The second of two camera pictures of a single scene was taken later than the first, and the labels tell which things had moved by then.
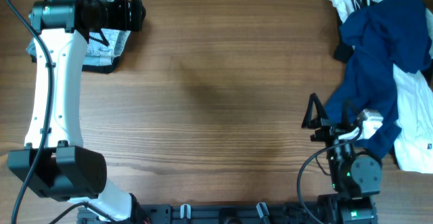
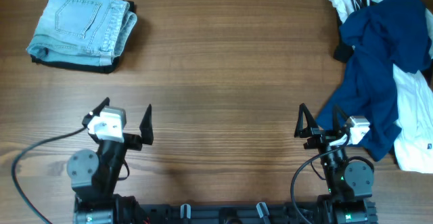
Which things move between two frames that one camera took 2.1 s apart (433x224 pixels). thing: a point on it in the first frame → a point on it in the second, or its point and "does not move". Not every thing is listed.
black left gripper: (122, 21) → (133, 141)
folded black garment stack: (91, 68) does not move
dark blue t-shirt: (390, 32) does not move
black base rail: (247, 213) does not move
